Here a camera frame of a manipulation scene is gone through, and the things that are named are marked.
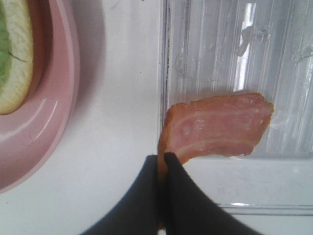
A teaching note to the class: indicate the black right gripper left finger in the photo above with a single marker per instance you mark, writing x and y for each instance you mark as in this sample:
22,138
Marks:
137,211

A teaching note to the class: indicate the bread slice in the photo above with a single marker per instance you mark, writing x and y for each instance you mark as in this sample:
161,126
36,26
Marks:
19,25

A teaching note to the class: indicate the green lettuce leaf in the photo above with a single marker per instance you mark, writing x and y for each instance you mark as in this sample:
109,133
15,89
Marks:
5,48

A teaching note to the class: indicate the bacon strip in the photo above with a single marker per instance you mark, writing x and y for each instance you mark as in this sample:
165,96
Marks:
227,125

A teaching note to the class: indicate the pink round plate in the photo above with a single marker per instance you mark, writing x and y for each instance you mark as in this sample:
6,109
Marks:
29,135

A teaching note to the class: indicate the right clear plastic tray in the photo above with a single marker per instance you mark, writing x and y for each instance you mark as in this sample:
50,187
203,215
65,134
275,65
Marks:
228,47

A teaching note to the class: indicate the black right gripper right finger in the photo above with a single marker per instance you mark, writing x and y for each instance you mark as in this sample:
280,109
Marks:
188,211

